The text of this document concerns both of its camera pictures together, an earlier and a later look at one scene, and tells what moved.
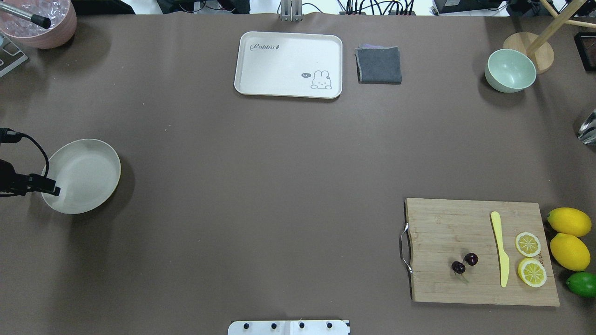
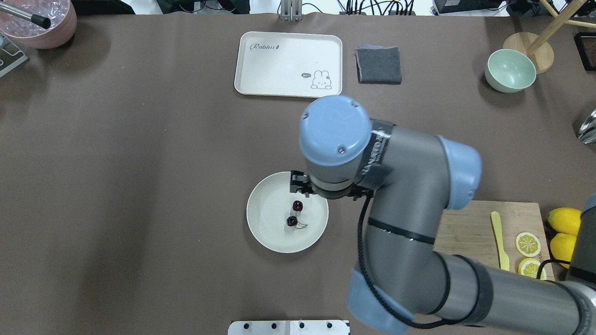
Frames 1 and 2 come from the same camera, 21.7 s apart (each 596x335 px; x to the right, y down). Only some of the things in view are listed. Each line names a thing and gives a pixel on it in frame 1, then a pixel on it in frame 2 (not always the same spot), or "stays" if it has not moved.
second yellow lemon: x=570 y=251 stays
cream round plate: x=87 y=171 -> x=284 y=222
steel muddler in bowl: x=39 y=20 stays
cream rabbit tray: x=289 y=64 stays
